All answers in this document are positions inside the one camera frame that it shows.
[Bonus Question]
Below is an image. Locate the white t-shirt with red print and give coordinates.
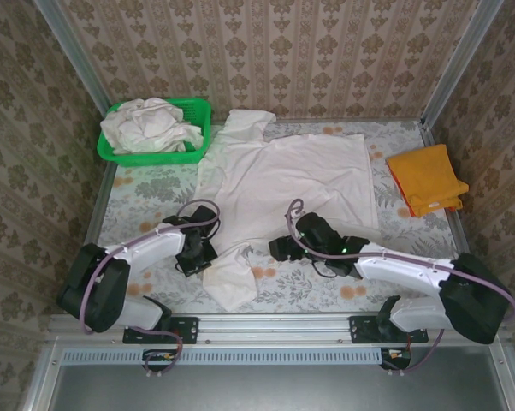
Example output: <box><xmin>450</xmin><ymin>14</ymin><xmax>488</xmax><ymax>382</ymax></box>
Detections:
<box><xmin>195</xmin><ymin>109</ymin><xmax>381</xmax><ymax>313</ymax></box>

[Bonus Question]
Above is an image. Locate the floral tablecloth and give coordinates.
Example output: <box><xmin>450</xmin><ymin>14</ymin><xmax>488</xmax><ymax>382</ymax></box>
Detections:
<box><xmin>80</xmin><ymin>121</ymin><xmax>485</xmax><ymax>316</ymax></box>

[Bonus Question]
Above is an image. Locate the green plastic basket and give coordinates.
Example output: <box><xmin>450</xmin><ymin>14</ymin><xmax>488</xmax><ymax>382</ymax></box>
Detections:
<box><xmin>97</xmin><ymin>97</ymin><xmax>212</xmax><ymax>167</ymax></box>

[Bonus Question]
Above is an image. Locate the small circuit board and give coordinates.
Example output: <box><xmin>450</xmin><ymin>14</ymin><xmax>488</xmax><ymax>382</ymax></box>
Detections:
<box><xmin>380</xmin><ymin>347</ymin><xmax>412</xmax><ymax>371</ymax></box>
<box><xmin>142</xmin><ymin>348</ymin><xmax>176</xmax><ymax>372</ymax></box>

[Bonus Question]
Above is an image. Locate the folded orange t-shirt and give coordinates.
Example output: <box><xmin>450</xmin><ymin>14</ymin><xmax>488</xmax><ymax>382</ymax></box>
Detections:
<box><xmin>386</xmin><ymin>144</ymin><xmax>471</xmax><ymax>220</ymax></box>

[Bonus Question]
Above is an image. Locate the crumpled white t-shirt pile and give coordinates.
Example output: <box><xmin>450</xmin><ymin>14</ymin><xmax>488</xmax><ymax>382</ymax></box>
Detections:
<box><xmin>99</xmin><ymin>97</ymin><xmax>205</xmax><ymax>155</ymax></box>

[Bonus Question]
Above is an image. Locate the grey metal panel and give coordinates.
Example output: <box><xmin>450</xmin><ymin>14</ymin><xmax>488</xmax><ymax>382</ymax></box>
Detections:
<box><xmin>24</xmin><ymin>337</ymin><xmax>515</xmax><ymax>411</ymax></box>

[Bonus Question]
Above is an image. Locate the right gripper thin black cable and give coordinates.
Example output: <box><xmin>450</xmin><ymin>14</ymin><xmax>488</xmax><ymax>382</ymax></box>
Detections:
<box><xmin>309</xmin><ymin>256</ymin><xmax>340</xmax><ymax>280</ymax></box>

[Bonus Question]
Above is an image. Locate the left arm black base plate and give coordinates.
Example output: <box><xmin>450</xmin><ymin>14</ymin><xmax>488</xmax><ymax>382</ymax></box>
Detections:
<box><xmin>122</xmin><ymin>315</ymin><xmax>198</xmax><ymax>345</ymax></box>

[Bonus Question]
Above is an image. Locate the aluminium mounting rail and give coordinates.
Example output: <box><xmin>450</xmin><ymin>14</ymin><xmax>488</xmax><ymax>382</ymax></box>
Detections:
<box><xmin>47</xmin><ymin>312</ymin><xmax>510</xmax><ymax>346</ymax></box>

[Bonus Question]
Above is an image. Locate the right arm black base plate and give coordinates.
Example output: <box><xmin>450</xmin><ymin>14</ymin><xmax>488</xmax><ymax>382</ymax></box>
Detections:
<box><xmin>349</xmin><ymin>315</ymin><xmax>429</xmax><ymax>345</ymax></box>

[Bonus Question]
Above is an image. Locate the aluminium table side rail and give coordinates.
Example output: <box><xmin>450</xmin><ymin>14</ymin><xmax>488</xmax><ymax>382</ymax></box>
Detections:
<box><xmin>418</xmin><ymin>122</ymin><xmax>489</xmax><ymax>312</ymax></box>
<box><xmin>64</xmin><ymin>162</ymin><xmax>120</xmax><ymax>313</ymax></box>

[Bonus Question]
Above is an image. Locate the white slotted cable duct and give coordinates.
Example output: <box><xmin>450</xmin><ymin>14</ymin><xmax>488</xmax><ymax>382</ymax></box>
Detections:
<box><xmin>62</xmin><ymin>347</ymin><xmax>412</xmax><ymax>366</ymax></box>

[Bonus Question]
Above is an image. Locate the aluminium table back rail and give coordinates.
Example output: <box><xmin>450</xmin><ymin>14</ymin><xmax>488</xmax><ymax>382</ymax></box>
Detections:
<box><xmin>210</xmin><ymin>116</ymin><xmax>425</xmax><ymax>126</ymax></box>

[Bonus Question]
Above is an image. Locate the aluminium frame post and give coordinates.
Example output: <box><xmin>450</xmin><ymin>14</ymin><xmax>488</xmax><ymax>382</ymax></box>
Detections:
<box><xmin>33</xmin><ymin>0</ymin><xmax>113</xmax><ymax>116</ymax></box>
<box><xmin>420</xmin><ymin>0</ymin><xmax>506</xmax><ymax>126</ymax></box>

